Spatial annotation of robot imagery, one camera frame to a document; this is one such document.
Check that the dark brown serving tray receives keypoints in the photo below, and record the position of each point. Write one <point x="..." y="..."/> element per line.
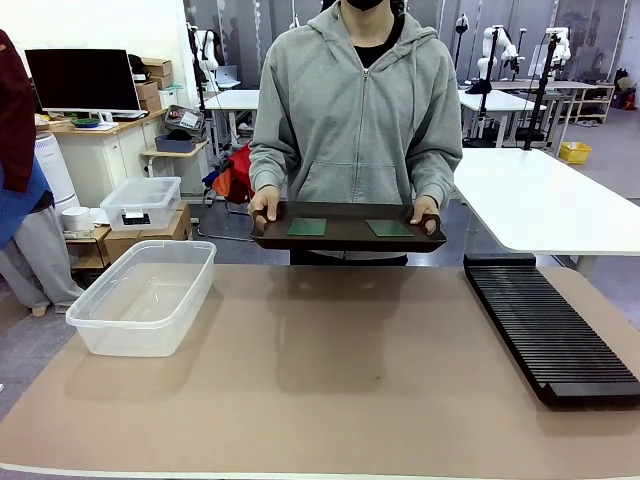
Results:
<point x="345" y="241"/>

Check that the dark blue plastic bin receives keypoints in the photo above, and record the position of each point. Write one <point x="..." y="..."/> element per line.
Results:
<point x="175" y="145"/>

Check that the grey tilted tray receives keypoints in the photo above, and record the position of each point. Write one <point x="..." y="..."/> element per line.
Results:
<point x="184" y="117"/>

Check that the black computer monitor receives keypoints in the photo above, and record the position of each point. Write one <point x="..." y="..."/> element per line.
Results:
<point x="82" y="80"/>

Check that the person in maroon top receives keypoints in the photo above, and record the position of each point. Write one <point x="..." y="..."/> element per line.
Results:
<point x="17" y="130"/>

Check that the clear lidded storage box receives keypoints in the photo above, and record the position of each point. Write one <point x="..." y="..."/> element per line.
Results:
<point x="142" y="200"/>

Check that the white round device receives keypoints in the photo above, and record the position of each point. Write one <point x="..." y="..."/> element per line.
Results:
<point x="77" y="219"/>

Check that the person's left forearm grey sleeve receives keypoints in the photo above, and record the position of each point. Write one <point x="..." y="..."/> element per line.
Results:
<point x="437" y="172"/>

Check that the person's right hand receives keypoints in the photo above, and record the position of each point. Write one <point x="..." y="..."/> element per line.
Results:
<point x="270" y="201"/>

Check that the clear plastic bin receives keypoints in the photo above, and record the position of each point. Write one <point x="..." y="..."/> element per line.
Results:
<point x="125" y="341"/>

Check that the stacked cardboard boxes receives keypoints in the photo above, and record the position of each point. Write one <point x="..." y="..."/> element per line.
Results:
<point x="150" y="82"/>

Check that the large white table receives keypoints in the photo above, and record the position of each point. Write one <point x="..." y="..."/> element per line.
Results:
<point x="540" y="200"/>

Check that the black pole stand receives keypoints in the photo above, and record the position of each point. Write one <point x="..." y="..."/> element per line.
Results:
<point x="542" y="90"/>

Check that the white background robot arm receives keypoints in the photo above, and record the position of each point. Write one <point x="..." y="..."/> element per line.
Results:
<point x="495" y="50"/>
<point x="207" y="50"/>
<point x="562" y="45"/>

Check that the small wooden side table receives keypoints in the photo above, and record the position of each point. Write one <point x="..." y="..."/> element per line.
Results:
<point x="175" y="154"/>

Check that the green square PCB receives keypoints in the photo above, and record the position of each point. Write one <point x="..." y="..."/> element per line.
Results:
<point x="389" y="228"/>
<point x="307" y="226"/>

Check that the person in grey hoodie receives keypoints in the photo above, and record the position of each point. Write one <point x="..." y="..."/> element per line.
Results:
<point x="350" y="110"/>

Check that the white cabinet desk wooden top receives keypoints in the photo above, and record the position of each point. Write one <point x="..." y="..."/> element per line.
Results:
<point x="100" y="160"/>

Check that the person's right forearm grey sleeve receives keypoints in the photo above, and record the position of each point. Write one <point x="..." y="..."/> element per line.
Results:
<point x="267" y="165"/>

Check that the wooden shelf unit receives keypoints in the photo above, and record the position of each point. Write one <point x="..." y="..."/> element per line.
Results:
<point x="590" y="102"/>

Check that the white air purifier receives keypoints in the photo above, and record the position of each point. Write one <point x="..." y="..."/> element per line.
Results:
<point x="52" y="170"/>

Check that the green bowl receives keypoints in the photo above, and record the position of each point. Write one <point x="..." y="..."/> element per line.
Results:
<point x="86" y="122"/>

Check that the brown cardboard box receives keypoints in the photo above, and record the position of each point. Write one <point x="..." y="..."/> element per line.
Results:
<point x="165" y="235"/>

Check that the yellow plastic basket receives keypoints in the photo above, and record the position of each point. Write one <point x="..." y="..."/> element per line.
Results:
<point x="575" y="153"/>

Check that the black slotted PCB rack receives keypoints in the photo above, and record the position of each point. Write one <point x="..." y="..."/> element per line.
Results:
<point x="540" y="320"/>

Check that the person's left hand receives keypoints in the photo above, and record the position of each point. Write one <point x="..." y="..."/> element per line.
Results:
<point x="426" y="210"/>

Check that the red bag on chair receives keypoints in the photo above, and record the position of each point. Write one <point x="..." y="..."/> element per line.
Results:
<point x="232" y="175"/>

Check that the white background table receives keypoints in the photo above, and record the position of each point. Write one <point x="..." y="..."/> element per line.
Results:
<point x="232" y="99"/>
<point x="495" y="102"/>

